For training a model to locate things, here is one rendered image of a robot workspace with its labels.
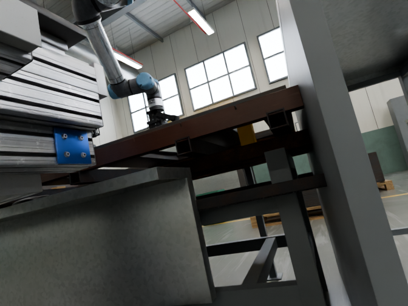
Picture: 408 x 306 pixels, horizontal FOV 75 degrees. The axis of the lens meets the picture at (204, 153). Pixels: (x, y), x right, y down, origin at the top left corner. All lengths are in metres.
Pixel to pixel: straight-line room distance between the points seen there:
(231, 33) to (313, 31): 10.34
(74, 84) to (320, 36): 0.53
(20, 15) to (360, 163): 0.55
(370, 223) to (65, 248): 0.93
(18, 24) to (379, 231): 0.59
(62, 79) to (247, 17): 10.30
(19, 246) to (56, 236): 0.19
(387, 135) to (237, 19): 6.33
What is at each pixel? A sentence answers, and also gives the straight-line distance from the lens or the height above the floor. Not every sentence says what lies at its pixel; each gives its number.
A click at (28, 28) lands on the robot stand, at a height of 0.91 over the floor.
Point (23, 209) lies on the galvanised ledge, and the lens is 0.95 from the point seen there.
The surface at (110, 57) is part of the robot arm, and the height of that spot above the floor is 1.24.
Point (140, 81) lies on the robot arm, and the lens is 1.28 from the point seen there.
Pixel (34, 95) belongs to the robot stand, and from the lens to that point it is 0.64.
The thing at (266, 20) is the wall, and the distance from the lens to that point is 10.56.
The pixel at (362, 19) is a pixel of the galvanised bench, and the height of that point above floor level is 1.05.
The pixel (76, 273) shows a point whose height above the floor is 0.42.
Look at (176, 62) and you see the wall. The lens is 11.44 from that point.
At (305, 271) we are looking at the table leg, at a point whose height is 0.33.
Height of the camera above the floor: 0.60
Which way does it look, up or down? 8 degrees up
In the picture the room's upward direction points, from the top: 12 degrees counter-clockwise
